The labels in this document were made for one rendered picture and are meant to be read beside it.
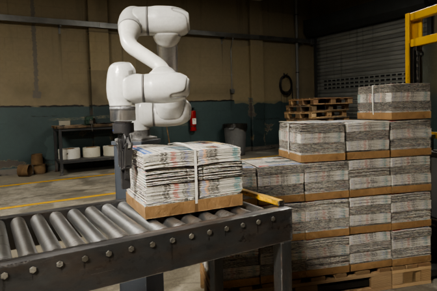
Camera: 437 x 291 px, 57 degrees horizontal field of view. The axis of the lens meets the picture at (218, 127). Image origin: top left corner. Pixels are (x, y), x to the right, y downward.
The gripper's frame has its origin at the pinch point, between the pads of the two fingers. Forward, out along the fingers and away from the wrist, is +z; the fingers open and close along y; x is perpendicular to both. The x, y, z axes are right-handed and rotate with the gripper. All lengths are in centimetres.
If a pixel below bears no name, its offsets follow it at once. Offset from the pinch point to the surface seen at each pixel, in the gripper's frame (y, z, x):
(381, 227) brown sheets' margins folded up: 20, 53, -166
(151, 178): -12.7, -1.2, -5.1
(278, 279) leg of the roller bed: -26, 39, -48
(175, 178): -13.5, -0.3, -13.6
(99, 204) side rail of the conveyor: 21.8, 13.2, 4.5
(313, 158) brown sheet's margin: 34, 7, -124
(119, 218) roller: -1.4, 13.6, 3.0
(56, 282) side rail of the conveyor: -28.2, 20.2, 28.4
